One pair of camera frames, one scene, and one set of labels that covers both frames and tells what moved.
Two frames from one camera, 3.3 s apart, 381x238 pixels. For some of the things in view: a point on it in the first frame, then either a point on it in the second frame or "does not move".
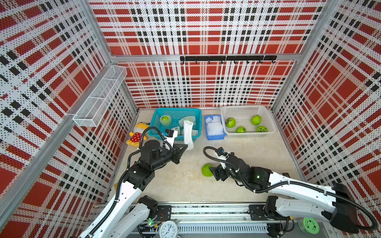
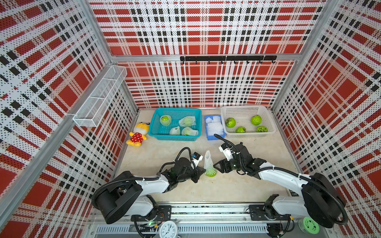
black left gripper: x=177 y=153 -> x=198 y=171
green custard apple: x=240 y=129 does not move
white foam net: x=188 y=134 -> x=210 y=170
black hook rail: x=235 y=58 does not move
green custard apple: x=256 y=120 does not move
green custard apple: x=206 y=170 does not move
